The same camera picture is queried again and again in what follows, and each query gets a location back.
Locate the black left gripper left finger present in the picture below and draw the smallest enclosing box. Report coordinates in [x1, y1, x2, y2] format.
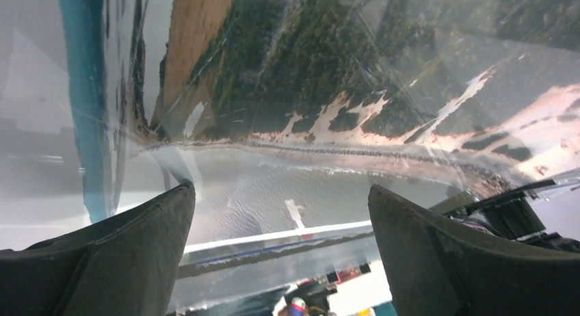
[1, 182, 196, 315]

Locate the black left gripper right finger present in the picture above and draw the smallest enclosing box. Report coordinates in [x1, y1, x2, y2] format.
[368, 185, 579, 315]

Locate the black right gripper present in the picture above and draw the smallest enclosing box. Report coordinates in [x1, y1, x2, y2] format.
[444, 179, 579, 253]

